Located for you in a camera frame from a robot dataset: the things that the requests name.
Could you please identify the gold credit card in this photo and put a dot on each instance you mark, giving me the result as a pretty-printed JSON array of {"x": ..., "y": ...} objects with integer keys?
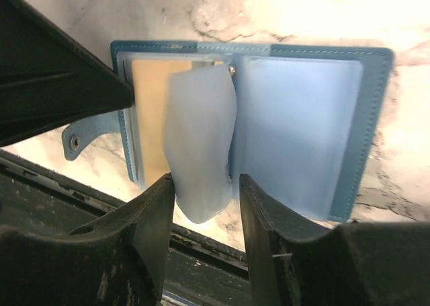
[{"x": 151, "y": 83}]

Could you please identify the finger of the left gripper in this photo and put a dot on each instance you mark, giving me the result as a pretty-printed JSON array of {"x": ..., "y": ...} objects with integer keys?
[{"x": 47, "y": 78}]

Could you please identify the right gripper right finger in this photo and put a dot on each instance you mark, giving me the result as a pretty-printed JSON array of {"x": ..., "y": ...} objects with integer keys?
[{"x": 292, "y": 260}]

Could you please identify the teal leather card holder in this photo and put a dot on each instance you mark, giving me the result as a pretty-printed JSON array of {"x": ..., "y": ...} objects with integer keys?
[{"x": 298, "y": 119}]

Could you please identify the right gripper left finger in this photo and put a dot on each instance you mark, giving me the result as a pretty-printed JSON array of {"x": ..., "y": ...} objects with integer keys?
[{"x": 117, "y": 259}]

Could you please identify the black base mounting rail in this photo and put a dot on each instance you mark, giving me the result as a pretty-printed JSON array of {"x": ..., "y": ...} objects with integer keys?
[{"x": 199, "y": 270}]

